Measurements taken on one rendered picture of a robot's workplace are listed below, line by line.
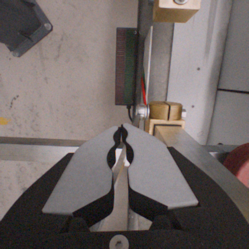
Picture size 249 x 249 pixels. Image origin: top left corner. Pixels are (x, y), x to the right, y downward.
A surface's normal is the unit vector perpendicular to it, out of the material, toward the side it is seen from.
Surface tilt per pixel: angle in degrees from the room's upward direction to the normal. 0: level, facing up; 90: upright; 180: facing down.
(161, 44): 0
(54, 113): 0
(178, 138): 90
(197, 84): 0
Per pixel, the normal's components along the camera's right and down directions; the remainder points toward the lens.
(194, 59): -0.02, 0.28
